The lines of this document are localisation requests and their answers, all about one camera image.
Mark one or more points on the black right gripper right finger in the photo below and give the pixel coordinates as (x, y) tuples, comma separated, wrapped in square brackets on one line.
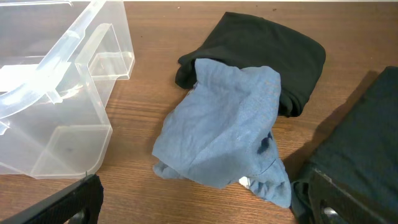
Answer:
[(333, 202)]

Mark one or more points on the black folded garment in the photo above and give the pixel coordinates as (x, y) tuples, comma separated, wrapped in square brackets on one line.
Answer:
[(241, 40)]

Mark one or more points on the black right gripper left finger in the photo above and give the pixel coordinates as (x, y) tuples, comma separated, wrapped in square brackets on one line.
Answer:
[(78, 203)]

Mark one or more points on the dark green garment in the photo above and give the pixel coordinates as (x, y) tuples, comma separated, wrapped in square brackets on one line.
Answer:
[(361, 151)]

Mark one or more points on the light blue crumpled cloth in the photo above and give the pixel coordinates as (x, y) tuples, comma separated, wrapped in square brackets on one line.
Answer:
[(221, 132)]

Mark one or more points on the clear plastic storage bin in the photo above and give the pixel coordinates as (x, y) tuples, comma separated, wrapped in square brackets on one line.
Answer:
[(60, 61)]

